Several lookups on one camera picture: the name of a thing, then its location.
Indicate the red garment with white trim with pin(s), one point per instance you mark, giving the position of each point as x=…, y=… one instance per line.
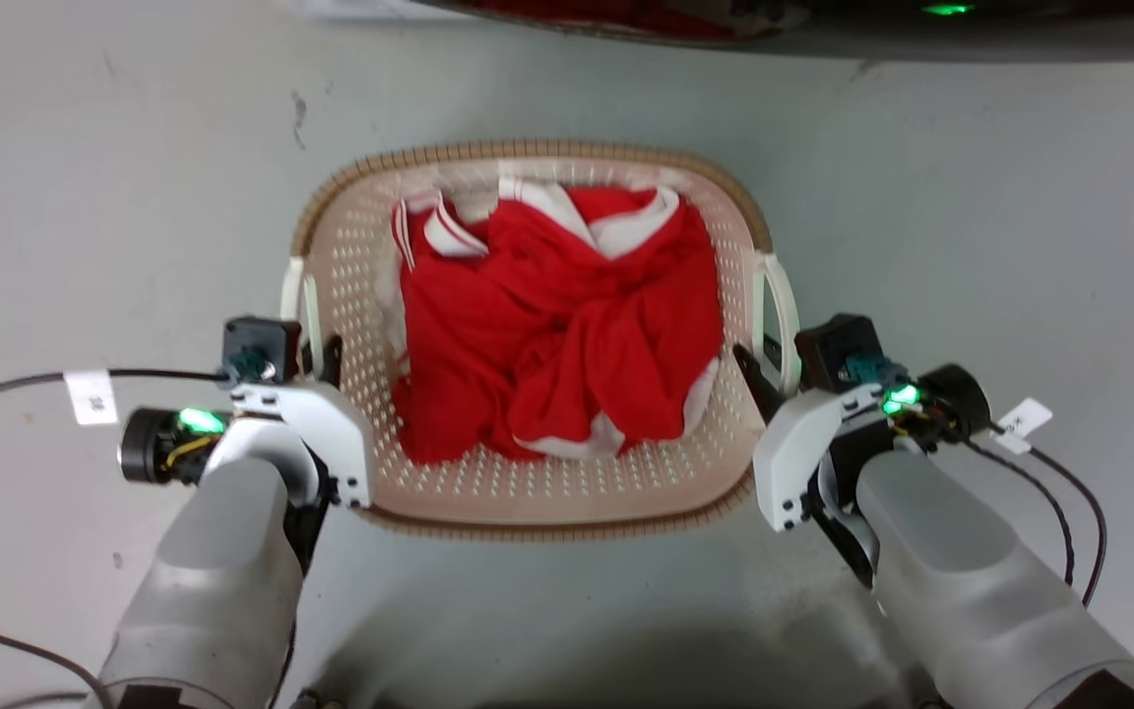
x=567, y=325

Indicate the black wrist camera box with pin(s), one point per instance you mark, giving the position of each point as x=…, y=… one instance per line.
x=843, y=354
x=260, y=347

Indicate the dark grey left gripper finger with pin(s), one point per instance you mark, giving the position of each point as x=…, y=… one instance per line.
x=333, y=362
x=308, y=362

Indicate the beige plastic laundry basket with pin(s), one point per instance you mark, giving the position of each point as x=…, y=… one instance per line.
x=537, y=487

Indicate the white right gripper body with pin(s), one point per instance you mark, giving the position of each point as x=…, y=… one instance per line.
x=788, y=458

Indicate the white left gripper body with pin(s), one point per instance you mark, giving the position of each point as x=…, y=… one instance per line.
x=336, y=428

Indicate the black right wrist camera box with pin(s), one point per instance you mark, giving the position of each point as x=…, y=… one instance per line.
x=843, y=354

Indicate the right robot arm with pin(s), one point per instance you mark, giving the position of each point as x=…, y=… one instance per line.
x=971, y=581

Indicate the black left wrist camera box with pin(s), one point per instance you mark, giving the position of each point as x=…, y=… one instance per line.
x=260, y=347

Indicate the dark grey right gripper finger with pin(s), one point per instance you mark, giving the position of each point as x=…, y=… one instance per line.
x=759, y=386
x=774, y=351

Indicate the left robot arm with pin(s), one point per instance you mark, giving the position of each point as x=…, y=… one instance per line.
x=218, y=571

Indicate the dark appliance with green light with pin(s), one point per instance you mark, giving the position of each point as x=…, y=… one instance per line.
x=971, y=34

